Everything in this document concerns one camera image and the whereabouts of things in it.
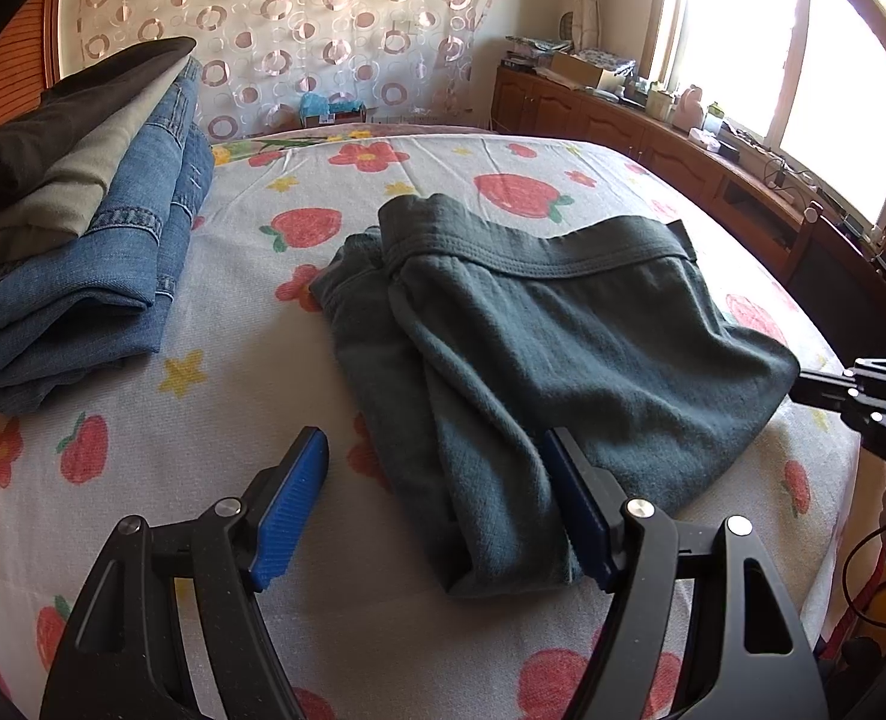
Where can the dark wooden chair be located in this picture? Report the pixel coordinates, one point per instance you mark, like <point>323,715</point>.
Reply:
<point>833,277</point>

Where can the pale lidded jar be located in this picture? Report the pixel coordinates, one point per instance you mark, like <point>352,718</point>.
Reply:
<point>660,105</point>

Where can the grey-green pants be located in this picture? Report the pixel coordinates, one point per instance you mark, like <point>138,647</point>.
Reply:
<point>563,360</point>

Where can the blue plastic bag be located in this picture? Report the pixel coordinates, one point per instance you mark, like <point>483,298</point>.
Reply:
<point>323,106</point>

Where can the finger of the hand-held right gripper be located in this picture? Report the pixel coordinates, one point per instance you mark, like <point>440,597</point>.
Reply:
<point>826,390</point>

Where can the stack of books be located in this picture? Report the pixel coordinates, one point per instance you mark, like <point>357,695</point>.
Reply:
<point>527,52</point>

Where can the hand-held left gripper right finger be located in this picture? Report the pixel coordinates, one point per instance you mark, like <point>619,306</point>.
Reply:
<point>574,510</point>

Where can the pink rounded appliance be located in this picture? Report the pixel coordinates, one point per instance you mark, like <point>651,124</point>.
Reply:
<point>688,111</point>

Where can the light blue folded jeans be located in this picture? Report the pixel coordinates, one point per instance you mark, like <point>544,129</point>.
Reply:
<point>143,187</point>

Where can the wooden framed window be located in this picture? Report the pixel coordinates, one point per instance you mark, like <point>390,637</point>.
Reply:
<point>826,90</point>

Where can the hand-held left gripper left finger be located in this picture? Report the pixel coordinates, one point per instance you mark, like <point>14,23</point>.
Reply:
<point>293,510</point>

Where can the sheer circle-pattern curtain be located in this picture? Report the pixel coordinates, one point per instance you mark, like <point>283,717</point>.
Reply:
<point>300,15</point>

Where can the open cardboard box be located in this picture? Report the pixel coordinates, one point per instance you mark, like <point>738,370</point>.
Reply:
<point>574,69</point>

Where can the beige folded garment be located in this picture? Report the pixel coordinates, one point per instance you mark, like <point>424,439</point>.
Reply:
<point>75,187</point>

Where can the black folded garment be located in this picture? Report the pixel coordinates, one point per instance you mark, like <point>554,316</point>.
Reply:
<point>53,135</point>

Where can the long wooden cabinet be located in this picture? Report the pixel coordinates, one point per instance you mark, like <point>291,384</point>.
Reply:
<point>600,124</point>

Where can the bed with floral sheet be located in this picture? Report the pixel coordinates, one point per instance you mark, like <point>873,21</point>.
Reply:
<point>225,390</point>

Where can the orange slatted wooden panel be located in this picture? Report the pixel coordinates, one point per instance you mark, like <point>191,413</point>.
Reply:
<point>15,75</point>

